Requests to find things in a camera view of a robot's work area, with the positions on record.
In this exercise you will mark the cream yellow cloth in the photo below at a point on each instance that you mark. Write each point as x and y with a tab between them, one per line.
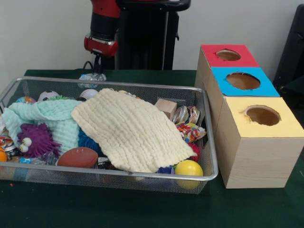
133	130

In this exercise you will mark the dark green table cloth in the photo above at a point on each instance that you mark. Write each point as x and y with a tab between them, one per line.
142	209

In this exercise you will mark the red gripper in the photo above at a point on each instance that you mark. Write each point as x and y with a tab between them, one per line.
100	46

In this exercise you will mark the black chair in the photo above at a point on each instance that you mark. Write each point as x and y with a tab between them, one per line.
292	52

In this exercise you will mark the colourful crinkly packet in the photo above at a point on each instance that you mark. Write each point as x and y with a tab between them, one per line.
191	132

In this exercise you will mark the orange toy basketball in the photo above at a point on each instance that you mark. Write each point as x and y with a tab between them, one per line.
2	156

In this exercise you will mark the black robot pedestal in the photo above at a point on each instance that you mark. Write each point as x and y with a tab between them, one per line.
147	42

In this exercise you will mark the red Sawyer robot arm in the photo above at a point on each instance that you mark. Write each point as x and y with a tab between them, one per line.
105	19

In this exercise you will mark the small wooden block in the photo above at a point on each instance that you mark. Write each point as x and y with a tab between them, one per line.
166	107

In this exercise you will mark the brown toy football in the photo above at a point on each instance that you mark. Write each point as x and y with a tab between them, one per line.
77	157

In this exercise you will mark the white ball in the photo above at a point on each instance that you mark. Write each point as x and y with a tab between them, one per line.
89	94

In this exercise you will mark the purple spiky toy with eyes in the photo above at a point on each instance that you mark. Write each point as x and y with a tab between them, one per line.
40	140

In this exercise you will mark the small soccer ball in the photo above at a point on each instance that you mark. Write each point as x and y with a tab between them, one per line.
48	95

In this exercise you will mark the clear mesh bin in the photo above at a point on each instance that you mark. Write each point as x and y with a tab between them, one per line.
71	183

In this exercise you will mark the yellow ball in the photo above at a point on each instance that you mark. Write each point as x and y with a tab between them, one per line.
188	168

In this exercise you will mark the clear plastic packet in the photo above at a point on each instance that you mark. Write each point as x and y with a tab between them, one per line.
92	80

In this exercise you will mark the mint green cloth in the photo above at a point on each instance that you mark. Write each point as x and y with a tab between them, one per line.
52	114

